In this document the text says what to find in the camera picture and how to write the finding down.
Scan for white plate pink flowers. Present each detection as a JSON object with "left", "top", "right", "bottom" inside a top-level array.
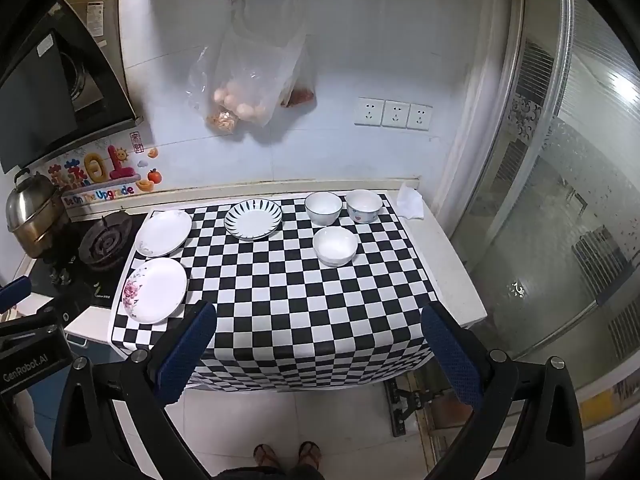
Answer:
[{"left": 120, "top": 258, "right": 188, "bottom": 324}]

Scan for white plate with grey pattern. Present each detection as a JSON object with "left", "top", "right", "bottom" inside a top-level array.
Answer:
[{"left": 134, "top": 210, "right": 192, "bottom": 258}]

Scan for white plate blue leaf rim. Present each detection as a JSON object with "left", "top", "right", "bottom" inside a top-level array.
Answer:
[{"left": 224, "top": 198, "right": 283, "bottom": 242}]

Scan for white bowl red base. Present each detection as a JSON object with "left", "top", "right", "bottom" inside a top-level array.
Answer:
[{"left": 312, "top": 226, "right": 359, "bottom": 266}]

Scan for white bowl dark rim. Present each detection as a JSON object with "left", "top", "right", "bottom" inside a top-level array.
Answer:
[{"left": 305, "top": 192, "right": 343, "bottom": 226}]

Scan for white bowl flower pattern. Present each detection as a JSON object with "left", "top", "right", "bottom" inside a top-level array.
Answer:
[{"left": 345, "top": 190, "right": 383, "bottom": 223}]

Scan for steel steamer pot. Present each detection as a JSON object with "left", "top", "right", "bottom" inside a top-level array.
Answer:
[{"left": 6, "top": 168, "right": 70, "bottom": 259}]

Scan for black gas stove burner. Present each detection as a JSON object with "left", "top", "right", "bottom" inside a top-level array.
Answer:
[{"left": 78, "top": 211, "right": 134, "bottom": 272}]

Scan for black white checkered mat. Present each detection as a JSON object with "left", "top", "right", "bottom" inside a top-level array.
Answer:
[{"left": 109, "top": 192, "right": 442, "bottom": 392}]

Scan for person's left sandaled foot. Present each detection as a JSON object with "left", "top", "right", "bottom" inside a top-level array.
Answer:
[{"left": 253, "top": 444, "right": 280, "bottom": 468}]

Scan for person's sandaled foot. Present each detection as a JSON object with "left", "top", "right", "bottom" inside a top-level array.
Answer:
[
  {"left": 297, "top": 441, "right": 322, "bottom": 470},
  {"left": 253, "top": 444, "right": 280, "bottom": 468}
]

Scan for person's right sandaled foot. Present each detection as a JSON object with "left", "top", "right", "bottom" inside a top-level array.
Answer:
[{"left": 297, "top": 441, "right": 322, "bottom": 470}]

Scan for glass sliding door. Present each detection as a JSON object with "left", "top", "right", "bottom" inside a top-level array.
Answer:
[{"left": 452, "top": 0, "right": 639, "bottom": 388}]

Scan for white folded cloth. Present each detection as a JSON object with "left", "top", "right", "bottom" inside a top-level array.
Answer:
[{"left": 396, "top": 183, "right": 424, "bottom": 220}]

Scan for black range hood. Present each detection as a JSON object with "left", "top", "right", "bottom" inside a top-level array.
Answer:
[{"left": 1, "top": 0, "right": 139, "bottom": 172}]

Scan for clear plastic bag with eggs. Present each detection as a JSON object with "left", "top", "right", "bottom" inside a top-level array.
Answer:
[{"left": 186, "top": 0, "right": 308, "bottom": 134}]

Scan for plastic bag red contents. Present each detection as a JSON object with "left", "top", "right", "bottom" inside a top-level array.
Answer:
[{"left": 280, "top": 41, "right": 316, "bottom": 107}]

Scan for colourful wall sticker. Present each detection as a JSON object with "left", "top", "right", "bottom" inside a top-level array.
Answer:
[{"left": 39, "top": 127, "right": 164, "bottom": 208}]

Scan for white triple wall socket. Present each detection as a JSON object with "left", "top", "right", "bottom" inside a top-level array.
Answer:
[{"left": 354, "top": 98, "right": 433, "bottom": 131}]

